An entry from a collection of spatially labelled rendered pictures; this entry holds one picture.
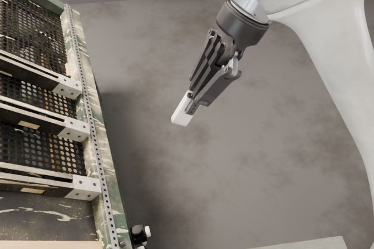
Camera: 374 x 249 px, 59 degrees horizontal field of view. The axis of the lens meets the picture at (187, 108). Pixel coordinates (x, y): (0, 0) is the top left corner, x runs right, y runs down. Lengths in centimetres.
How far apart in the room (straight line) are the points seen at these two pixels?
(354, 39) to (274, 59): 289
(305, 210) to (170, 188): 92
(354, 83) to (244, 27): 18
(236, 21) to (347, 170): 229
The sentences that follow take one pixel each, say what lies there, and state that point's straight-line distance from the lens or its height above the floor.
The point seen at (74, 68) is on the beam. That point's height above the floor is 91.
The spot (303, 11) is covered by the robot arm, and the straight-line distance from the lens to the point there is 31.
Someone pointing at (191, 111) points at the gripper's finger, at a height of 172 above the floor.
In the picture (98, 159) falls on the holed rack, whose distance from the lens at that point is 151.
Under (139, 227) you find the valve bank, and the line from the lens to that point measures 147.
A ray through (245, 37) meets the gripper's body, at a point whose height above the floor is 187.
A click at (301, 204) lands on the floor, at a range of 246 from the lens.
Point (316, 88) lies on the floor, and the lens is 309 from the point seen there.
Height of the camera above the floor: 218
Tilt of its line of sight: 53 degrees down
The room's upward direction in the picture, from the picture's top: straight up
